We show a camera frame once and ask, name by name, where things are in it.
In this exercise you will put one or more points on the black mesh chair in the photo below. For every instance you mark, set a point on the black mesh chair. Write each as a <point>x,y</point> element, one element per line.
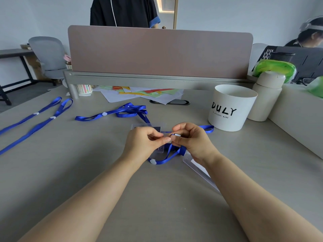
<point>300,60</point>

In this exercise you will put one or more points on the person's right hand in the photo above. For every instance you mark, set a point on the person's right hand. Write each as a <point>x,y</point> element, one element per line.
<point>195,144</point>

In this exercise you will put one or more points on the striped paper cup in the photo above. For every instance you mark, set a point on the striped paper cup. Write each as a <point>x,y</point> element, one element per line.
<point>84,89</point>

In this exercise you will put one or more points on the grey office chair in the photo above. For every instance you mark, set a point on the grey office chair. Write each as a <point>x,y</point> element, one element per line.
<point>49,56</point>

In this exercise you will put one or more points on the black-legged side desk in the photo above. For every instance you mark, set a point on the black-legged side desk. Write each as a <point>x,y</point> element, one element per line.
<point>15,54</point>

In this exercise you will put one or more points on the person's right thumb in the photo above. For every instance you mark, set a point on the person's right thumb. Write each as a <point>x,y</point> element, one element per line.
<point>178,141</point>

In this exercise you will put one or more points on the person's left thumb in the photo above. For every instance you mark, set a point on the person's left thumb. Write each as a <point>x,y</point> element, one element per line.
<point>160,142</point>

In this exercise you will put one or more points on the light wooden door frame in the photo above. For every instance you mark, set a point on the light wooden door frame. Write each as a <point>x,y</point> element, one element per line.
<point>169,11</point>

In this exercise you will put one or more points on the white bucket with black lettering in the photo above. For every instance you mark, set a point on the white bucket with black lettering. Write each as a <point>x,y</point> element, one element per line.
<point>231,110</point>

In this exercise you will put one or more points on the white side partition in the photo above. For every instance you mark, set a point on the white side partition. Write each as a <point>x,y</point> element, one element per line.
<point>297,115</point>

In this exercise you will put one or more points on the pink cup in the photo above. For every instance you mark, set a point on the pink cup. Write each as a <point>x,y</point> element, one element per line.
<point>67,58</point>

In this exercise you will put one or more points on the pink-brown desk divider panel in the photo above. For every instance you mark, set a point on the pink-brown desk divider panel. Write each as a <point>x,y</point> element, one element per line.
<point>159,51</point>

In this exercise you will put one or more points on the person's left hand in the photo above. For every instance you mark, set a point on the person's left hand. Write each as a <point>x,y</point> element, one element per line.
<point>137,143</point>

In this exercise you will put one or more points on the person's right forearm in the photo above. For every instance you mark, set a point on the person's right forearm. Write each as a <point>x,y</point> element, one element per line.
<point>254,201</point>

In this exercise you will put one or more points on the person's left forearm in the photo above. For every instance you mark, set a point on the person's left forearm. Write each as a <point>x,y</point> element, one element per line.
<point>83,201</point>

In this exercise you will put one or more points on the clear badge holder blue insert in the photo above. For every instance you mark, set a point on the clear badge holder blue insert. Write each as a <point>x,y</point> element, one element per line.
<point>156,129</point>

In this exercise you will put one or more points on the white paper sheets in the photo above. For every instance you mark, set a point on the white paper sheets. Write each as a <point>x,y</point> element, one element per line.
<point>113,97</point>

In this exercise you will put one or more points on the white headset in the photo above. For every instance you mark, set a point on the white headset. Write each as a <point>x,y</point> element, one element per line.
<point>313,23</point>

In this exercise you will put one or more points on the cardboard box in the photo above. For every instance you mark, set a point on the cardboard box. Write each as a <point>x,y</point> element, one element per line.
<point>34,65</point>

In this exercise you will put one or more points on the cream bottle with lid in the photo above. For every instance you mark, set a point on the cream bottle with lid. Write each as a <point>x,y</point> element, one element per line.
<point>266,97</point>

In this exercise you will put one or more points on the green plastic bag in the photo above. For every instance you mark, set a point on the green plastic bag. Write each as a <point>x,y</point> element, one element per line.
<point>316,88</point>

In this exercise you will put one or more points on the pile of coloured paper sheets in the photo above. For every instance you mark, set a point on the pile of coloured paper sheets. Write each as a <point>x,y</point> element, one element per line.
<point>146,91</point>

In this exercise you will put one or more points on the clear empty badge holder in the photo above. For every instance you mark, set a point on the clear empty badge holder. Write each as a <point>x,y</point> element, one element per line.
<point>195,167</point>

